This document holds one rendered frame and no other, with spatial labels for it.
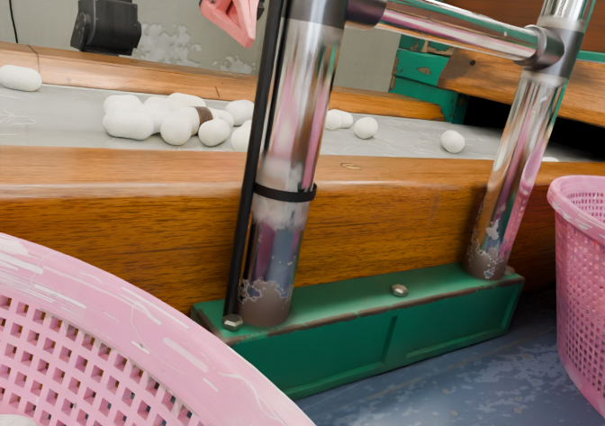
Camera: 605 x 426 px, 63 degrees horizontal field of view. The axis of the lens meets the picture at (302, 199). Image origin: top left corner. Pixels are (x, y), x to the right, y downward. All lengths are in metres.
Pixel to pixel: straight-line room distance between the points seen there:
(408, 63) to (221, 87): 0.42
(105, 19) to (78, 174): 0.64
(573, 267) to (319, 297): 0.13
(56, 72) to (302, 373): 0.40
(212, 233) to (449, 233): 0.15
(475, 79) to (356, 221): 0.53
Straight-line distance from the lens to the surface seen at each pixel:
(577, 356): 0.31
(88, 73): 0.55
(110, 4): 0.82
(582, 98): 0.67
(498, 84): 0.73
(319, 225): 0.23
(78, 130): 0.36
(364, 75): 2.10
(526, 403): 0.28
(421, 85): 0.89
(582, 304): 0.29
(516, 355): 0.32
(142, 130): 0.34
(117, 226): 0.19
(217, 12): 0.54
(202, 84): 0.59
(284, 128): 0.17
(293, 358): 0.22
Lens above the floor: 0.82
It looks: 18 degrees down
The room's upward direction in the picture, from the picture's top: 11 degrees clockwise
